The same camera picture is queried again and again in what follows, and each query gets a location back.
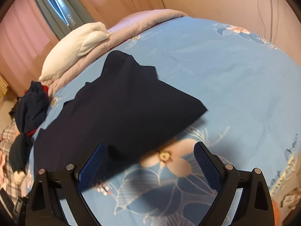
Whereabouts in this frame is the dark navy jacket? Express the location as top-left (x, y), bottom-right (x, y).
top-left (32, 50), bottom-right (208, 191)

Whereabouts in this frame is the grey window frame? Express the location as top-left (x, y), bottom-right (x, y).
top-left (29, 0), bottom-right (94, 40)

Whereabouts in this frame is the blue floral bed sheet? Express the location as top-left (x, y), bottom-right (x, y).
top-left (22, 16), bottom-right (301, 226)

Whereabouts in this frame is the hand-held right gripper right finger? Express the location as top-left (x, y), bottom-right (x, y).
top-left (193, 142), bottom-right (275, 226)

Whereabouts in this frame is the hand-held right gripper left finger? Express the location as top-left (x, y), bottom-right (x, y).
top-left (25, 142), bottom-right (105, 226)

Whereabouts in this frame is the pink curtain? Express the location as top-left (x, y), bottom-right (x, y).
top-left (0, 0), bottom-right (59, 92)

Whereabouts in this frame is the navy and red clothes pile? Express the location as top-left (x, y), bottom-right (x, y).
top-left (9, 80), bottom-right (50, 173)

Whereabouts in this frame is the lilac quilted blanket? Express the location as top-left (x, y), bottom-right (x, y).
top-left (48, 9), bottom-right (189, 92)

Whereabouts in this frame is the plaid cloth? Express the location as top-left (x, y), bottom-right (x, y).
top-left (0, 122), bottom-right (34, 198)

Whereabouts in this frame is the white pillow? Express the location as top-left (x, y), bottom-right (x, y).
top-left (39, 22), bottom-right (113, 81)

